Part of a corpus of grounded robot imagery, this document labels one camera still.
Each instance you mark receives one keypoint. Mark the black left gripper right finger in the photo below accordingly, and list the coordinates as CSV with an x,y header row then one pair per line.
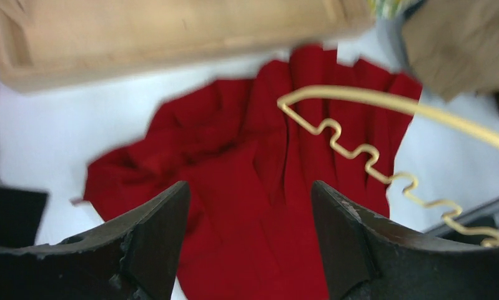
x,y
367,256

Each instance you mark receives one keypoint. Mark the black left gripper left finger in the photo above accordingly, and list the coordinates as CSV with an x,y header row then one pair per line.
x,y
133,256

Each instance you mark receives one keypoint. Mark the red garment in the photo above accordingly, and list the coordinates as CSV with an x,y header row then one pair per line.
x,y
250,231

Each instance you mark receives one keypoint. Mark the yellow wooden hanger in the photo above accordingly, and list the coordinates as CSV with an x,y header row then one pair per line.
x,y
403,105

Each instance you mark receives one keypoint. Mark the lemon print skirt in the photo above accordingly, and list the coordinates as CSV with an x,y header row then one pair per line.
x,y
388,9

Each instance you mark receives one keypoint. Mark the black cloth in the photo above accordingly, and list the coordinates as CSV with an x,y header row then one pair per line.
x,y
20,216

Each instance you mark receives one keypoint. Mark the teal plastic basket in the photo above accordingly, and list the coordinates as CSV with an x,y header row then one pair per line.
x,y
389,33

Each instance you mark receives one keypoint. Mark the tan garment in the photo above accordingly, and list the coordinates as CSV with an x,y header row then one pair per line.
x,y
453,46

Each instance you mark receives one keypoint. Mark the wooden clothes rack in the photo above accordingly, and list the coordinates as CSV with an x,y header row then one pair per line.
x,y
48,44

